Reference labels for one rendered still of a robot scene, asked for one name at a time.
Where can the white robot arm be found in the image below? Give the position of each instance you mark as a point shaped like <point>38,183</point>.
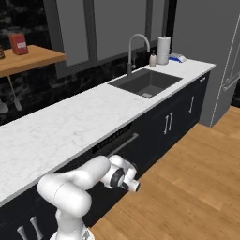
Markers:
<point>68,193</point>

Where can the black dishwasher door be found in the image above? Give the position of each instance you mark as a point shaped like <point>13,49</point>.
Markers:
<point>137,153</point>

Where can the dark cupboard door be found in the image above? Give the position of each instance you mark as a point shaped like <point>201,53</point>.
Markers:
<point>156,140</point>
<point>195,115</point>
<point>12,215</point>
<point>178,122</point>

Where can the dark grey sink basin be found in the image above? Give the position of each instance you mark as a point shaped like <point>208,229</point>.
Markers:
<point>146,82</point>

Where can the grey curved sink tap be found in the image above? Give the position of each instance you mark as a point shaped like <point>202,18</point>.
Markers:
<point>129,62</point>

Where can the beige soap dispenser bottle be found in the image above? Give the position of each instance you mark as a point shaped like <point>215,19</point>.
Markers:
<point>152,60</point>

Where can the white paper towel roll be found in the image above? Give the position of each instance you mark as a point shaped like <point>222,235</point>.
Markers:
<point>163,50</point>

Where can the blue and white sponge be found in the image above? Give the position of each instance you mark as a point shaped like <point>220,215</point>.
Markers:
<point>177,57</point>

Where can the dark drawer front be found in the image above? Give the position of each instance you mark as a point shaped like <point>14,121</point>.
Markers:
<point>204,87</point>

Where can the grey framed window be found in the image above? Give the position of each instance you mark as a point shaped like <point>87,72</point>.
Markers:
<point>112,28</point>

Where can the hanging pale spatula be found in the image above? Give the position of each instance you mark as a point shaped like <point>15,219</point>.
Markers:
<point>17,103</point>

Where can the grey fridge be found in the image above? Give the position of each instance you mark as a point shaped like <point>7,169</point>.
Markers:
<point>203,47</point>

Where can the hanging pale ladle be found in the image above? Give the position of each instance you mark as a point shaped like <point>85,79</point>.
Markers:
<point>3,108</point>

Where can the red box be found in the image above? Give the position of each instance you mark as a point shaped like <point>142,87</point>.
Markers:
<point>18,44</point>

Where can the dark round jar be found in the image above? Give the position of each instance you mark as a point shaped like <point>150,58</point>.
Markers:
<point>1,53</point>

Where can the wooden wall shelf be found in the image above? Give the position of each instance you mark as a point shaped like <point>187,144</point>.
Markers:
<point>28,61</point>

